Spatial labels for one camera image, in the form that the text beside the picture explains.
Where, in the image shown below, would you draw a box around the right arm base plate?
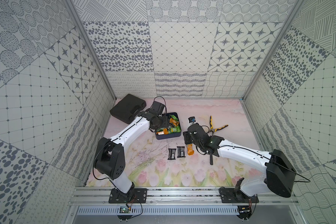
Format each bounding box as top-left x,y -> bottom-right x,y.
218,187 -> 259,203

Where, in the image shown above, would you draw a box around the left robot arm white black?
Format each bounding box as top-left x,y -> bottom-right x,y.
92,111 -> 169,195

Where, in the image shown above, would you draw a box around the white vent grille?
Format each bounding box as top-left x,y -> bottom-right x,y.
77,205 -> 239,215

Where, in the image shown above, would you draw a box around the yellow black pliers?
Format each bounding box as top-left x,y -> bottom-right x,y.
209,115 -> 229,136

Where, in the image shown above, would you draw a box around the black cookie packet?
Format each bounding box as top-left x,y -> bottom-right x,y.
168,148 -> 176,160
177,146 -> 185,158

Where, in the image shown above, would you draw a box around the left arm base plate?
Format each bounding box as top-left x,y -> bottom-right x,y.
108,188 -> 148,204

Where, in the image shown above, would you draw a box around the dark blue storage box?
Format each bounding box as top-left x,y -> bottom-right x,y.
155,112 -> 182,140

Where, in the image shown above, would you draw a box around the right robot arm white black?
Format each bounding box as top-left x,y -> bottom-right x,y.
183,123 -> 311,201

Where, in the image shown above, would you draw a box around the aluminium mounting rail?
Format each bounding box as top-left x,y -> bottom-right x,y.
68,187 -> 298,206

